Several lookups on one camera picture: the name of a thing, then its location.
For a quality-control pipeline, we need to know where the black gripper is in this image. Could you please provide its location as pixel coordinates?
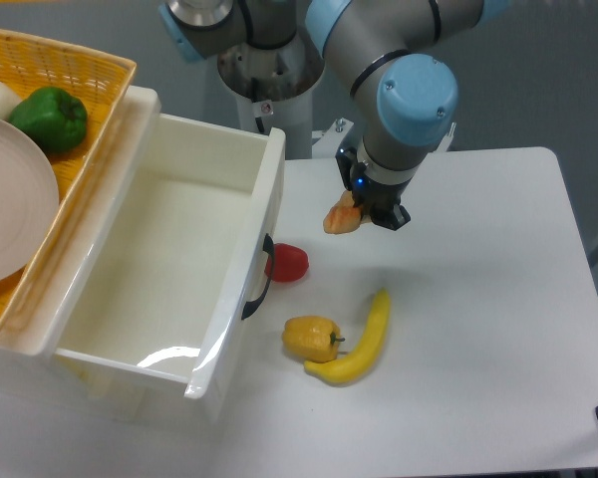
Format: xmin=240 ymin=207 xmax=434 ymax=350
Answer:
xmin=335 ymin=147 xmax=418 ymax=231

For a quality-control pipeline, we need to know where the triangle toasted bread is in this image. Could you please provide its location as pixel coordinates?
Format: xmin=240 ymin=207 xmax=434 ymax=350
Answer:
xmin=323 ymin=190 xmax=371 ymax=235

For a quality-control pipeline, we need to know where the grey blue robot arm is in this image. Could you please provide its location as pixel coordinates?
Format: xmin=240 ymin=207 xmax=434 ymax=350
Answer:
xmin=158 ymin=1 xmax=506 ymax=234

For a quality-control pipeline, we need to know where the white upper drawer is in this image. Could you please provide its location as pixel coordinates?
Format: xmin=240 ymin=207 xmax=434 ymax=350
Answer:
xmin=56 ymin=115 xmax=286 ymax=402

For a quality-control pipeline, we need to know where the white drawer cabinet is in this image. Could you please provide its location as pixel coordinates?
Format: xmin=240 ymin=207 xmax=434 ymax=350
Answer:
xmin=0 ymin=87 xmax=286 ymax=423

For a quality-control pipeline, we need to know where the red bell pepper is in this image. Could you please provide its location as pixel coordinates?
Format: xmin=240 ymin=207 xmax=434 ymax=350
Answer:
xmin=265 ymin=243 xmax=309 ymax=283

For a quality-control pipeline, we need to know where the yellow bell pepper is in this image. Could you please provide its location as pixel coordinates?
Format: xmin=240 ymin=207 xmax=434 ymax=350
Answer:
xmin=281 ymin=316 xmax=345 ymax=363

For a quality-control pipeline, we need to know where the yellow banana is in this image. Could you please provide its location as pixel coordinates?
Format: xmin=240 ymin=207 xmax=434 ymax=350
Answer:
xmin=304 ymin=289 xmax=392 ymax=385

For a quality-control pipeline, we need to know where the yellow woven basket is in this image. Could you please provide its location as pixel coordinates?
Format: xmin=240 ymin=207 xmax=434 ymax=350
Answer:
xmin=0 ymin=25 xmax=138 ymax=349

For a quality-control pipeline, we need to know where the green bell pepper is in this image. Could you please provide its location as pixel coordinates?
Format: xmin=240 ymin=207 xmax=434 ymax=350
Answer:
xmin=8 ymin=87 xmax=88 ymax=153

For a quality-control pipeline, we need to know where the pink round plate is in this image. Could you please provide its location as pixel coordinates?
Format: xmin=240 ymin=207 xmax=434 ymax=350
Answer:
xmin=0 ymin=120 xmax=59 ymax=280

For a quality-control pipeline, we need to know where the black drawer handle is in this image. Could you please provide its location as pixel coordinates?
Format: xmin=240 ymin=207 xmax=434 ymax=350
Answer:
xmin=241 ymin=233 xmax=276 ymax=321

